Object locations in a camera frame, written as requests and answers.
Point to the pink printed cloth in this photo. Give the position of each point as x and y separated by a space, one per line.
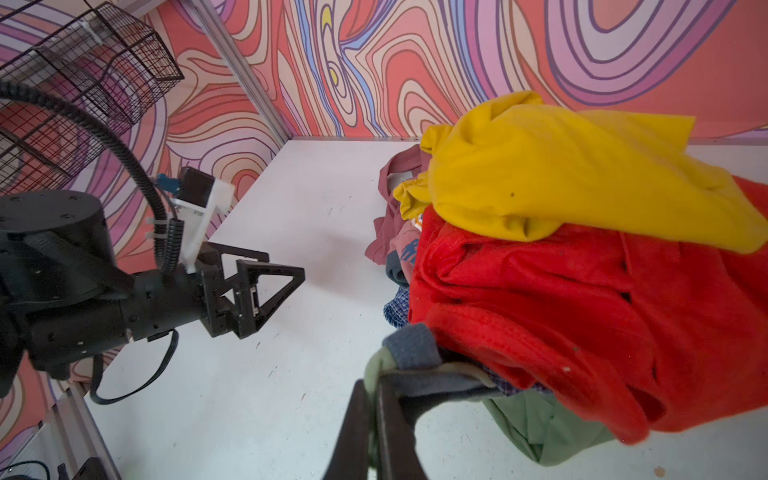
400 262

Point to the green cloth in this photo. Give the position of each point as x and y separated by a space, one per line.
425 376

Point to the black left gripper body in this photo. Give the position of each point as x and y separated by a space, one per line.
161 303

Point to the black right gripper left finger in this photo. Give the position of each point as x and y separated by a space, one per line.
350 459

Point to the black wire basket left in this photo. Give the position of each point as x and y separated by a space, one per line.
103 60

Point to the red cloth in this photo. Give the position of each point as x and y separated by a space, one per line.
633 332

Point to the yellow cloth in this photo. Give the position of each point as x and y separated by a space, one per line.
515 168

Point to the blue checkered cloth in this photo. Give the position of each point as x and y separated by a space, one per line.
396 311

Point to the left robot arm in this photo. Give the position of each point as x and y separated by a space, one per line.
63 297

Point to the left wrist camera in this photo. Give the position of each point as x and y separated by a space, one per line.
196 197

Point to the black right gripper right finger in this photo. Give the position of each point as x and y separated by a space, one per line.
397 457

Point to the maroon cloth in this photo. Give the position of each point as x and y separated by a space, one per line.
411 161

